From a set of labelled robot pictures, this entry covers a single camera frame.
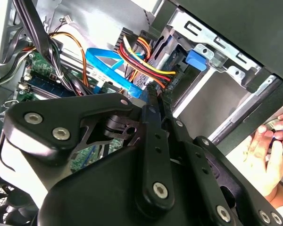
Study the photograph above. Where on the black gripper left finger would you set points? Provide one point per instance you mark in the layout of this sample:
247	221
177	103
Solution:
96	103

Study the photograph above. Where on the person's left hand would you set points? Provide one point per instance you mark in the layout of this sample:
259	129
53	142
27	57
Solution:
266	169

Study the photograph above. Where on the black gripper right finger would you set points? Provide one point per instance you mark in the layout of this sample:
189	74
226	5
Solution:
198	160

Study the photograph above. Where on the hard disk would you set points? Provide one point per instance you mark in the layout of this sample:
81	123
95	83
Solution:
195	60

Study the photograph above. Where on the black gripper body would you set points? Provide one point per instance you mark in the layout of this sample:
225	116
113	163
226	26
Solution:
96	200

